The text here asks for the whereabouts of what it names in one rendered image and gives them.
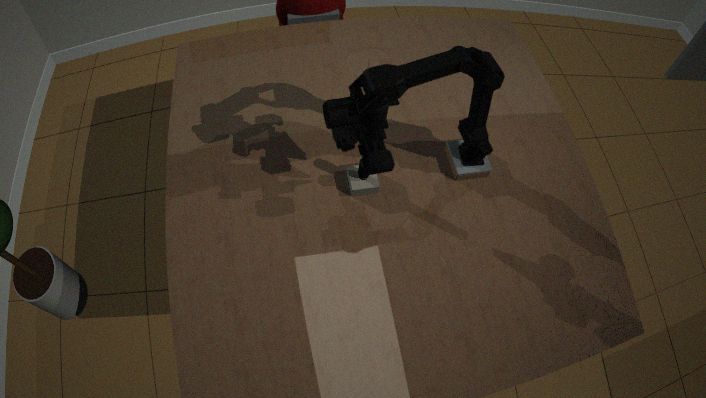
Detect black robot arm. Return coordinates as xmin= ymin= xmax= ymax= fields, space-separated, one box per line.
xmin=323 ymin=46 xmax=505 ymax=166

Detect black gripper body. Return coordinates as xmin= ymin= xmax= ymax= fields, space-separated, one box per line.
xmin=359 ymin=118 xmax=395 ymax=175

